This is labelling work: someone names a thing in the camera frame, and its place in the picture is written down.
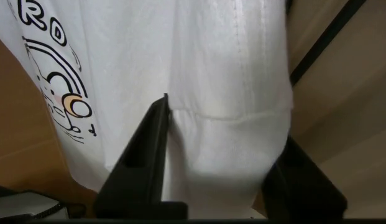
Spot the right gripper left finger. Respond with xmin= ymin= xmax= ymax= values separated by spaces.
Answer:
xmin=93 ymin=92 xmax=189 ymax=218

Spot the white printed garment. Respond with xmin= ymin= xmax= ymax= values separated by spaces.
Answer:
xmin=0 ymin=0 xmax=295 ymax=219

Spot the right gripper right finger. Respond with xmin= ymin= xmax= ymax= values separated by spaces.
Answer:
xmin=261 ymin=135 xmax=348 ymax=218

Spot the black clothes rack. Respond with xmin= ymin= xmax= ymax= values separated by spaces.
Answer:
xmin=285 ymin=0 xmax=367 ymax=87

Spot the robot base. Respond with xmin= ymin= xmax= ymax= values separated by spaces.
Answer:
xmin=0 ymin=185 xmax=88 ymax=222

